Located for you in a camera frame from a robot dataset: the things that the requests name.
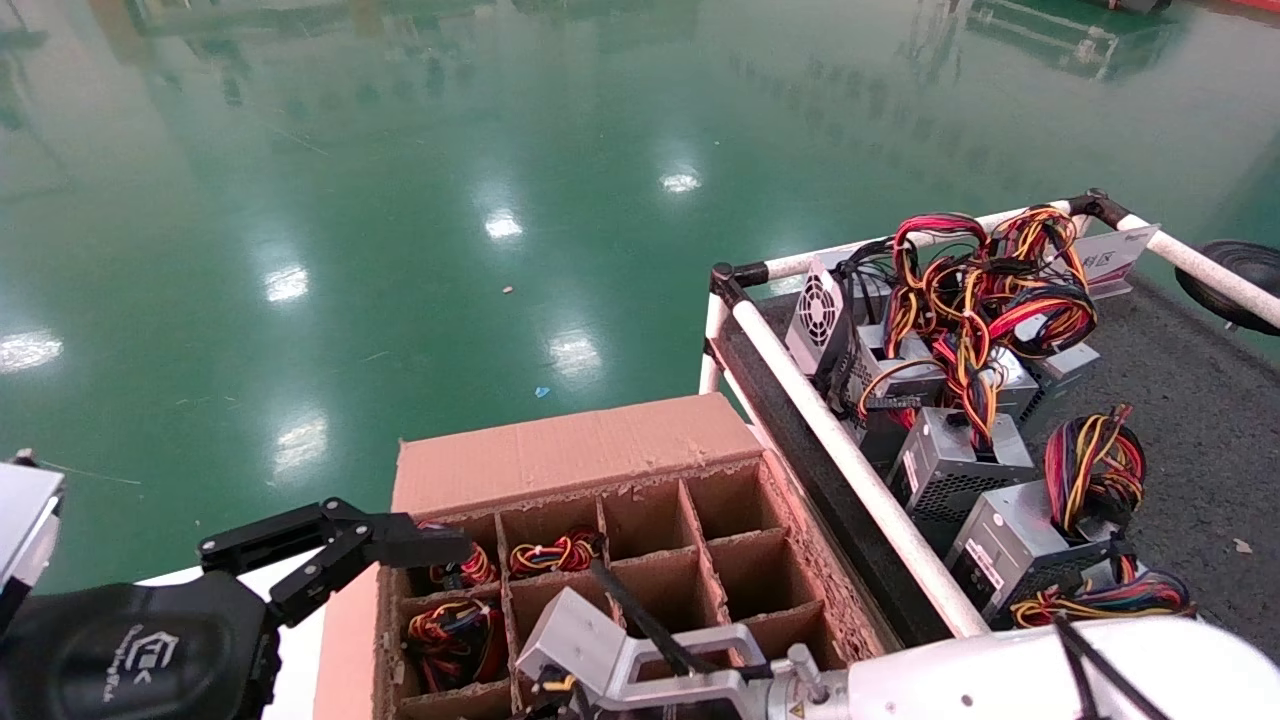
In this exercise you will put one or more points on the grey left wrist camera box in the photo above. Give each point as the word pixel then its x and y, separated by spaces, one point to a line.
pixel 25 520

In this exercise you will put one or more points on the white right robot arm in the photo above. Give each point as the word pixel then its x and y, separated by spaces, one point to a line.
pixel 1000 670

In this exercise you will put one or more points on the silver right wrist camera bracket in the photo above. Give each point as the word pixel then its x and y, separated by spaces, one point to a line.
pixel 590 640

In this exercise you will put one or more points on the dark grey felt mat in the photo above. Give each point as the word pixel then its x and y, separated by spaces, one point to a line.
pixel 1210 440

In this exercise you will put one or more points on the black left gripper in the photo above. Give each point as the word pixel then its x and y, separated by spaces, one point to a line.
pixel 120 650

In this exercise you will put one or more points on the white label card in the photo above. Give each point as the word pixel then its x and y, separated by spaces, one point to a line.
pixel 1110 262

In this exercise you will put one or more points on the black round object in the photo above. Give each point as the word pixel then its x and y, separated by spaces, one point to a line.
pixel 1230 280

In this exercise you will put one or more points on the cardboard box with dividers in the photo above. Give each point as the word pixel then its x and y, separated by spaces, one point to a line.
pixel 560 450

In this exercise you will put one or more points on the white pipe frame cart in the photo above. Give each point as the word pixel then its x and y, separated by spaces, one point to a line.
pixel 850 450

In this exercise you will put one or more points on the silver power supply with fan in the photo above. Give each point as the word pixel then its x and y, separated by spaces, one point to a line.
pixel 818 320

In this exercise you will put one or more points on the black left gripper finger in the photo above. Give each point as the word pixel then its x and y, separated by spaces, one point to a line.
pixel 400 540

